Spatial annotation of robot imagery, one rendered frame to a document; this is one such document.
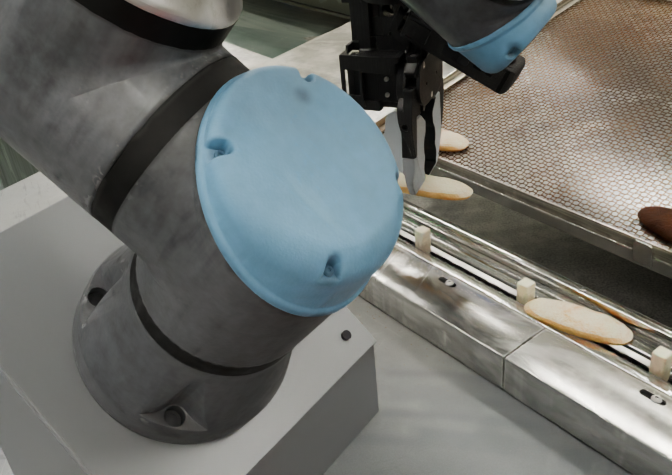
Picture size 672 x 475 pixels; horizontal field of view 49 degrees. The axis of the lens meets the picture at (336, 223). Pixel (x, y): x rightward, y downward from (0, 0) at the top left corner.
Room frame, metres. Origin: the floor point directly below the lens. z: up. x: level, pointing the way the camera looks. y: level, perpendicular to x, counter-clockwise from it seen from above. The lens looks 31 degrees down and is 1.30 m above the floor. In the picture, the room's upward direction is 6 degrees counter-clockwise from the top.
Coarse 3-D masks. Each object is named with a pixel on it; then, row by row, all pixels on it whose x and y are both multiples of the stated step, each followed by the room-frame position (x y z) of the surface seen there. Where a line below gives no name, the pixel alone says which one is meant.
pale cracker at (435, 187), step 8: (400, 176) 0.70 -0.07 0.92; (432, 176) 0.69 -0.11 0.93; (400, 184) 0.69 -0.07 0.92; (424, 184) 0.68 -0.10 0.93; (432, 184) 0.68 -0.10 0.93; (440, 184) 0.67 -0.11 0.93; (448, 184) 0.67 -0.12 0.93; (456, 184) 0.67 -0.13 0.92; (464, 184) 0.67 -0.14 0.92; (408, 192) 0.68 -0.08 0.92; (424, 192) 0.67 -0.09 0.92; (432, 192) 0.66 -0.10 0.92; (440, 192) 0.66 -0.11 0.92; (448, 192) 0.66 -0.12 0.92; (456, 192) 0.66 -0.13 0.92; (464, 192) 0.66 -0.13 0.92; (472, 192) 0.66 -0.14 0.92
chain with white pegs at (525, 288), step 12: (420, 228) 0.68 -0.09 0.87; (408, 240) 0.70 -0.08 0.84; (420, 240) 0.67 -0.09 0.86; (432, 252) 0.68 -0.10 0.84; (456, 264) 0.65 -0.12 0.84; (528, 288) 0.56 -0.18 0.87; (516, 300) 0.57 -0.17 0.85; (528, 300) 0.56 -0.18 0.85; (612, 348) 0.49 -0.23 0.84; (660, 348) 0.46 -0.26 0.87; (636, 360) 0.48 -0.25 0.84; (660, 360) 0.45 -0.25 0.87; (660, 372) 0.45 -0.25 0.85
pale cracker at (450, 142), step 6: (444, 132) 0.84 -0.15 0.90; (450, 132) 0.84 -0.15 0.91; (444, 138) 0.83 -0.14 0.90; (450, 138) 0.83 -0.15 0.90; (456, 138) 0.82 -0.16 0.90; (462, 138) 0.82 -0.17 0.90; (444, 144) 0.82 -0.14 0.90; (450, 144) 0.82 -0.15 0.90; (456, 144) 0.81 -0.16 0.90; (462, 144) 0.81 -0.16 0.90; (468, 144) 0.82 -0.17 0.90; (444, 150) 0.82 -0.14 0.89; (450, 150) 0.81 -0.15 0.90; (456, 150) 0.81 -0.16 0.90
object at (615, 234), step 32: (576, 0) 1.14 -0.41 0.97; (608, 0) 1.12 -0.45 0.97; (544, 32) 1.07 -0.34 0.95; (576, 32) 1.05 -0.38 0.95; (608, 32) 1.02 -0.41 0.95; (576, 64) 0.95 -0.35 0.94; (608, 64) 0.93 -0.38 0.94; (448, 96) 0.95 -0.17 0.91; (512, 96) 0.91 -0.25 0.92; (576, 96) 0.87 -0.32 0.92; (384, 128) 0.90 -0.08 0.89; (544, 128) 0.82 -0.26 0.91; (640, 128) 0.77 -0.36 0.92; (448, 160) 0.80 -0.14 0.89; (544, 160) 0.75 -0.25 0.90; (576, 160) 0.74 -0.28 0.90; (608, 160) 0.72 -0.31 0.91; (512, 192) 0.70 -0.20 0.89; (544, 192) 0.69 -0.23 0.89; (576, 192) 0.68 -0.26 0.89; (576, 224) 0.63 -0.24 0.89
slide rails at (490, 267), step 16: (416, 224) 0.72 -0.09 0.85; (400, 240) 0.69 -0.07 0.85; (432, 240) 0.69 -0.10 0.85; (448, 240) 0.68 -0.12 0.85; (432, 256) 0.65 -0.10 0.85; (464, 256) 0.65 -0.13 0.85; (480, 256) 0.64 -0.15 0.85; (496, 272) 0.61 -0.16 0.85; (512, 272) 0.61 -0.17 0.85; (480, 288) 0.59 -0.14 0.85; (544, 288) 0.58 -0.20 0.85; (512, 304) 0.56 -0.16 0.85; (576, 304) 0.55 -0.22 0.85; (576, 336) 0.50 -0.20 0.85; (640, 336) 0.50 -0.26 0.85; (608, 352) 0.48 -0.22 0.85; (640, 352) 0.48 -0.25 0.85; (640, 368) 0.46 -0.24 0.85; (656, 384) 0.44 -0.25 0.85
